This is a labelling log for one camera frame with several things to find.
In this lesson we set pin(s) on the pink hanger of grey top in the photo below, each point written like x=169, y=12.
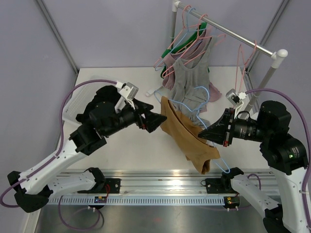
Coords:
x=191, y=56

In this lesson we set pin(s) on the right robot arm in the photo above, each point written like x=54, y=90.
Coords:
x=286, y=156

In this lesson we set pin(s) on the grey tank top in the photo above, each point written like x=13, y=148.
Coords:
x=191, y=108

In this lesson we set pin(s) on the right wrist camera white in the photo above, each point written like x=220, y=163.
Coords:
x=236, y=99

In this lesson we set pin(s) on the brown tank top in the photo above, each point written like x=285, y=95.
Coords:
x=185, y=134

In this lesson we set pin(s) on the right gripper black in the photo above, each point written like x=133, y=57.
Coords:
x=219, y=131

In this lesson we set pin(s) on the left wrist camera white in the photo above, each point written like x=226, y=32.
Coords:
x=127, y=91

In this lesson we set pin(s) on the green tank top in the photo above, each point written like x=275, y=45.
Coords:
x=187, y=43

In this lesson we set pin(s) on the pink tank top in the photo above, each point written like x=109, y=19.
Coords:
x=189, y=82

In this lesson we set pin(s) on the pink hanger of black top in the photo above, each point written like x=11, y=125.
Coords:
x=242, y=62

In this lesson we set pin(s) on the white cable duct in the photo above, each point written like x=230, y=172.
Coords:
x=140, y=200

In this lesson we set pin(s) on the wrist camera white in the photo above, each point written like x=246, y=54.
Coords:
x=236, y=99
x=127, y=91

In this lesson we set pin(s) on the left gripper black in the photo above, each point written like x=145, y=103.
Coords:
x=152, y=120

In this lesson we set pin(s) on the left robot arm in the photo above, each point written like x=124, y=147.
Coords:
x=35, y=187

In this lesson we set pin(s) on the pink empty hanger far left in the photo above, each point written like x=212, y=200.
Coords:
x=173, y=37

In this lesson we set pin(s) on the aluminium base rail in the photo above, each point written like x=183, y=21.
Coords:
x=171, y=182

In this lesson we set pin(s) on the clothes rack metal white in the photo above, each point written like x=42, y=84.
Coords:
x=242, y=21

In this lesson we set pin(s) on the blue hanger of green top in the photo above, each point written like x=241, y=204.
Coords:
x=187, y=29

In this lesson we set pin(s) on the white plastic basket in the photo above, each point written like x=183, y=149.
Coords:
x=79, y=100

